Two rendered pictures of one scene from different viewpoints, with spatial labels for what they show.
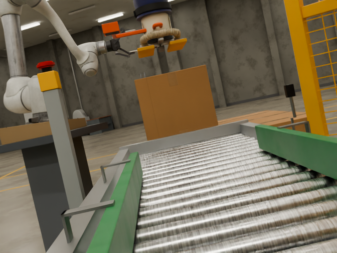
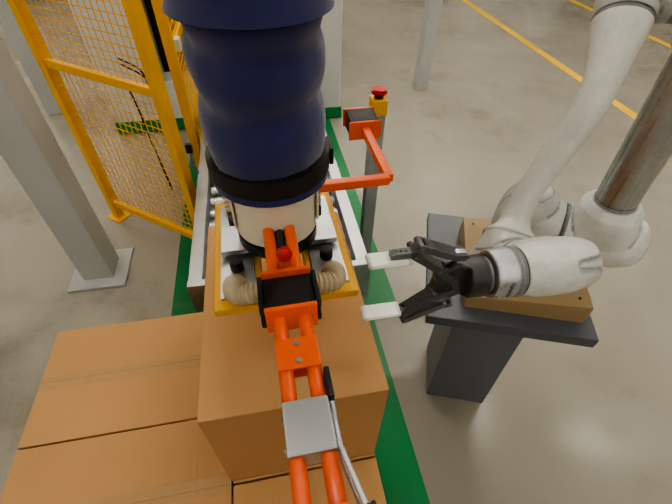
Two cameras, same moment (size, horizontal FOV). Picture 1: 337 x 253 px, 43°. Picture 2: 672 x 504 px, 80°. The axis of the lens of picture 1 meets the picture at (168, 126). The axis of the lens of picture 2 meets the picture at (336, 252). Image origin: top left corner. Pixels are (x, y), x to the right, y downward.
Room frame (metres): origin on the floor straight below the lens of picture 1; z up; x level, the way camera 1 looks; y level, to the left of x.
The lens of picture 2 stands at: (3.30, -0.04, 1.76)
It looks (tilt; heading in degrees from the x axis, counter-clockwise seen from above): 45 degrees down; 170
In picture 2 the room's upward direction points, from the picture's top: 1 degrees clockwise
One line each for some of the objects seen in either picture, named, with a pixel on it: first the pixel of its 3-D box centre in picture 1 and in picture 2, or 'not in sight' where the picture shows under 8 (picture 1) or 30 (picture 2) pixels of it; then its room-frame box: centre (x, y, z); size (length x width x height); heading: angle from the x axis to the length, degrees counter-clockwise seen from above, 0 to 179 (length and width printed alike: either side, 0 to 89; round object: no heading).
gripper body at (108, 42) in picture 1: (113, 45); (458, 277); (2.88, 0.25, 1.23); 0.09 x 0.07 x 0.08; 91
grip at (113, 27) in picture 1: (111, 28); (361, 123); (2.32, 0.19, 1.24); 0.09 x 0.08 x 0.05; 92
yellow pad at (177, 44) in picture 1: (175, 43); (236, 245); (2.63, -0.15, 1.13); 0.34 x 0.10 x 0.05; 2
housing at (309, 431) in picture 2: not in sight; (309, 430); (3.09, -0.04, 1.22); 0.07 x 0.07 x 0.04; 2
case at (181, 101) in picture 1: (174, 107); (288, 336); (2.63, -0.06, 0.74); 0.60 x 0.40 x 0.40; 1
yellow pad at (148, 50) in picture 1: (145, 49); (320, 234); (2.63, 0.04, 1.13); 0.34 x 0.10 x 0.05; 2
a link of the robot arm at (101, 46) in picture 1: (102, 47); (498, 272); (2.88, 0.32, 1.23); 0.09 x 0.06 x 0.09; 1
